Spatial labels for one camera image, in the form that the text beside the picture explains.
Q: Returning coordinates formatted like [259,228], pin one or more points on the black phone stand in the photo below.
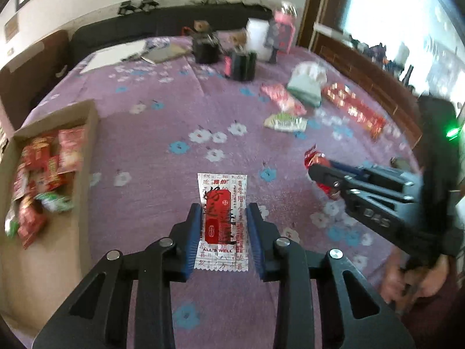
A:
[272,40]

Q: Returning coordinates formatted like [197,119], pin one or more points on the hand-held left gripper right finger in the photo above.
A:
[254,240]

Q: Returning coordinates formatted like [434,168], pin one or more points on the pink thermos bottle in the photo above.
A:
[285,32]

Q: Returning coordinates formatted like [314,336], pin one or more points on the person's right hand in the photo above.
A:
[410,283]

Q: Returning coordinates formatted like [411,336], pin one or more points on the white red-label snack packet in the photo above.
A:
[221,196]

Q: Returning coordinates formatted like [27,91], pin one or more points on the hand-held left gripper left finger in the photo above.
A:
[192,240]

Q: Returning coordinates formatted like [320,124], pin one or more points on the person's right forearm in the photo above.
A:
[450,305]

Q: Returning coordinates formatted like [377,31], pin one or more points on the long pink snack packet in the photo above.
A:
[285,98]

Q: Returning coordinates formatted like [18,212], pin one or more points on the black clamp device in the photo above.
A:
[126,7]
[148,3]

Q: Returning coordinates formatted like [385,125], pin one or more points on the red gold-emblem snack packet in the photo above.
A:
[316,160]

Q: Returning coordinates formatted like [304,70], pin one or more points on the long red patterned packet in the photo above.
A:
[354,109]

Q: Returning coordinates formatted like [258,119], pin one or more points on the cream green-label snack packet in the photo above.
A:
[285,121]

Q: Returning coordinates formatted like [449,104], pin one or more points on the pile of mixed snacks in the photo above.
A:
[36,160]

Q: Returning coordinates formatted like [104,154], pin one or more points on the group of dark small tools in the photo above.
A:
[377,54]

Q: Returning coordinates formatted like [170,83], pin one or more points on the brown pink chair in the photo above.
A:
[29,76]

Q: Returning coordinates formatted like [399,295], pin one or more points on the purple floral tablecloth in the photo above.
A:
[163,116]

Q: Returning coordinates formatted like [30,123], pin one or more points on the small grey device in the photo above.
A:
[399,163]

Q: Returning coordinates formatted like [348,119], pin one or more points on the brown notebook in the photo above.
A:
[165,52]

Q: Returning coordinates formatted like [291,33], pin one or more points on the white container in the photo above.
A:
[256,32]

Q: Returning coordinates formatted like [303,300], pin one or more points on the wooden cabinet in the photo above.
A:
[363,65]

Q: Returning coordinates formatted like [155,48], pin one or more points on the small wall plaque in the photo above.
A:
[11,27]

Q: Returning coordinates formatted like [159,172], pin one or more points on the white knit hat green trim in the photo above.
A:
[307,83]

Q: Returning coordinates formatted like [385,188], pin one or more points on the black pen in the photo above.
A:
[132,57]

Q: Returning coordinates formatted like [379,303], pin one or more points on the white paper sheet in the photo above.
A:
[109,56]

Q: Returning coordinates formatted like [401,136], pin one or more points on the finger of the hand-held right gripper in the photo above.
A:
[327,180]
[348,169]

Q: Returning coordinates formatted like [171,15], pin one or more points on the black canister wooden lid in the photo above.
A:
[205,49]
[241,65]

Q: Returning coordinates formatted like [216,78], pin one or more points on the black sofa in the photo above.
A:
[145,21]

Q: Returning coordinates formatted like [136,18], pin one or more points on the cardboard box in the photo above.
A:
[47,280]

